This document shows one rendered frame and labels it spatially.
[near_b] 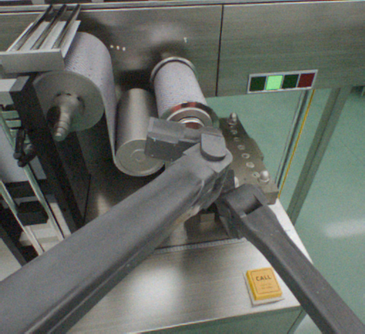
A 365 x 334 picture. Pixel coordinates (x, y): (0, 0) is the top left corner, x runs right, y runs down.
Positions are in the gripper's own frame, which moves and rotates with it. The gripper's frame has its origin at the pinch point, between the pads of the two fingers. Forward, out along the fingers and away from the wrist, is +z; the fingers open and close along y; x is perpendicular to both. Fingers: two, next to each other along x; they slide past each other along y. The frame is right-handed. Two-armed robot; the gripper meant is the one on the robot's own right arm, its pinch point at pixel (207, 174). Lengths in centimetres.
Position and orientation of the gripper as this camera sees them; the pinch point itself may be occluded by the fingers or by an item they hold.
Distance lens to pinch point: 80.8
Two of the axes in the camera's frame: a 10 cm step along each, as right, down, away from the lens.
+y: 9.9, -1.0, 1.2
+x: -0.7, -9.8, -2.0
